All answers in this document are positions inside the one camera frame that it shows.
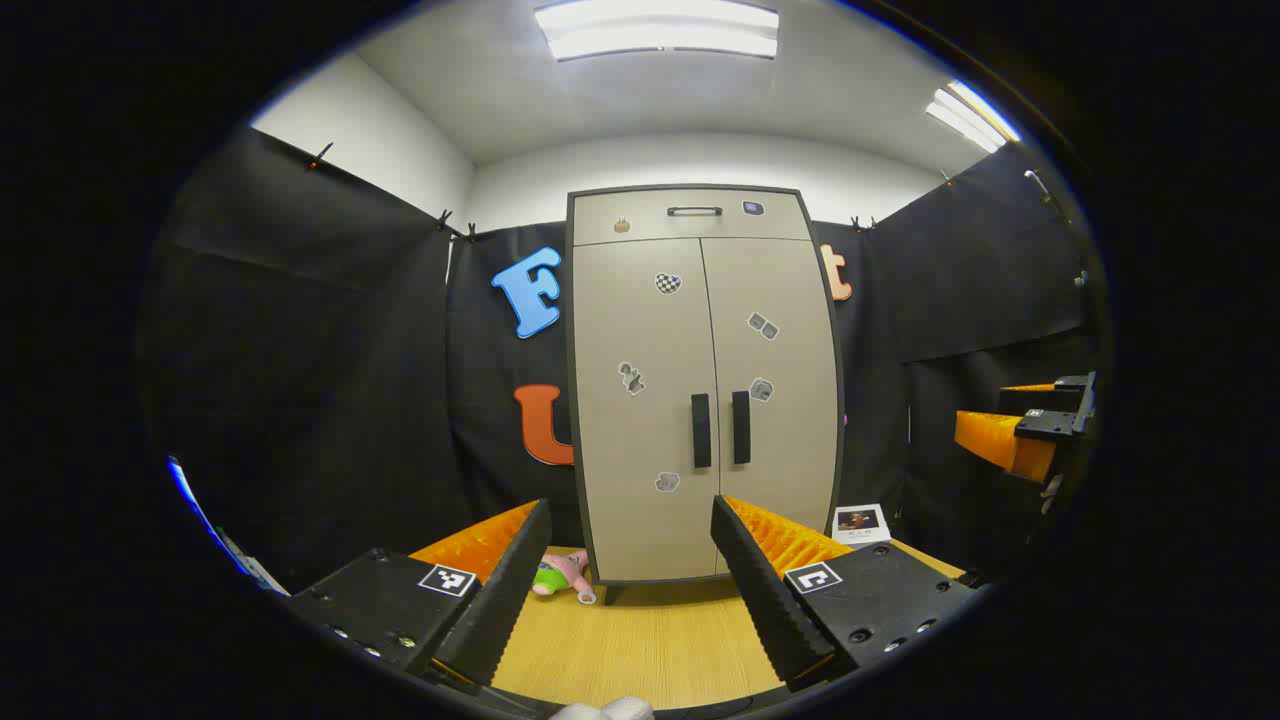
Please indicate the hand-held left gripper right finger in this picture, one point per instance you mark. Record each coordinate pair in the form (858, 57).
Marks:
(765, 600)

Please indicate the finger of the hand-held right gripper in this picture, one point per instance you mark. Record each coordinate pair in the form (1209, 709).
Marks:
(1000, 440)
(1050, 398)

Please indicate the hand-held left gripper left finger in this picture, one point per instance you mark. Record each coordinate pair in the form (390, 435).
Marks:
(500, 610)

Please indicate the beige shoe cabinet door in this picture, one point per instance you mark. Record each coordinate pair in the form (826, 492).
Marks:
(790, 460)
(610, 450)

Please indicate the beige double-door shoe cabinet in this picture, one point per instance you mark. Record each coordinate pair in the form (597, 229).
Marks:
(640, 215)

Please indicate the pink green plush toy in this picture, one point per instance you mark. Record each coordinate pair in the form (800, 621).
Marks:
(570, 572)

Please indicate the black backdrop cloth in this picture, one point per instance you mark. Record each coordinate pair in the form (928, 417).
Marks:
(330, 380)

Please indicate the small ceiling light panel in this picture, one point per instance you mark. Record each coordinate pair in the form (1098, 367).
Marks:
(970, 115)

